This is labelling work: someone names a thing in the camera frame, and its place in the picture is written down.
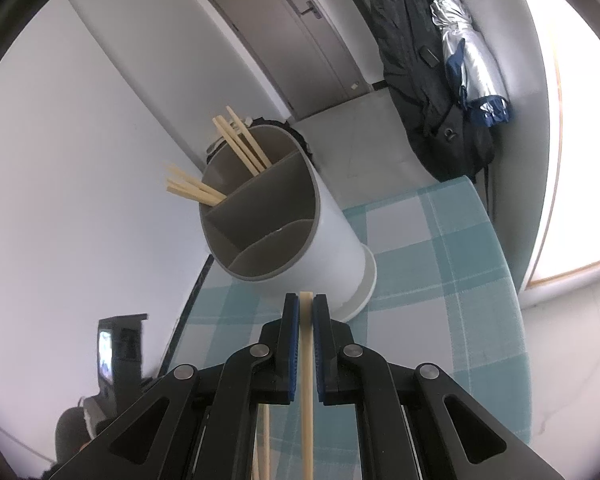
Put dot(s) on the grey door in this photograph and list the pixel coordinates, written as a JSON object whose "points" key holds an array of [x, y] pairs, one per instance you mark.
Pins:
{"points": [[280, 35]]}

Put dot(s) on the white divided utensil holder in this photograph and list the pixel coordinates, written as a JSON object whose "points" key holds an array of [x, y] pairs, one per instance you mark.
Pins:
{"points": [[330, 240]]}

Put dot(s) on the window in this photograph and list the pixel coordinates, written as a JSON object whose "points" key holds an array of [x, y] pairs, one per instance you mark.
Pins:
{"points": [[580, 160]]}

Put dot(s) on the person's left forearm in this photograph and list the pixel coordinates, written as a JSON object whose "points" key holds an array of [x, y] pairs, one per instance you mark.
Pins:
{"points": [[75, 435]]}

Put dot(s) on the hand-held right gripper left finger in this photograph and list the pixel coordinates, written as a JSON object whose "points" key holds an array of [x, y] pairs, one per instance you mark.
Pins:
{"points": [[292, 345]]}

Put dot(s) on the black backpack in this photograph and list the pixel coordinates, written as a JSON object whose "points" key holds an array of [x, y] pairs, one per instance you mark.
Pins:
{"points": [[455, 145]]}

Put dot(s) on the wooden chopstick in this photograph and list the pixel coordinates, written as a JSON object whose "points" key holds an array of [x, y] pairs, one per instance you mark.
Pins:
{"points": [[266, 440], [236, 146], [187, 197], [195, 180], [244, 144], [306, 435], [250, 136], [192, 191]]}

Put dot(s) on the black hanging jacket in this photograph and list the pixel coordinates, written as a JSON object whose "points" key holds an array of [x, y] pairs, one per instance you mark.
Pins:
{"points": [[405, 35]]}

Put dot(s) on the silver folded umbrella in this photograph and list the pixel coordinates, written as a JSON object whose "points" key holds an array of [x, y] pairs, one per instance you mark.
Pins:
{"points": [[472, 60]]}

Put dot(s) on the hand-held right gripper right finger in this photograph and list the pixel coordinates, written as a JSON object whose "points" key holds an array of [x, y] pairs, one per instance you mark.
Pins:
{"points": [[321, 345]]}

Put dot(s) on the teal plaid tablecloth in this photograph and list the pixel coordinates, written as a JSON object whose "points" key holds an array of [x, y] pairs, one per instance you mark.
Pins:
{"points": [[430, 310]]}

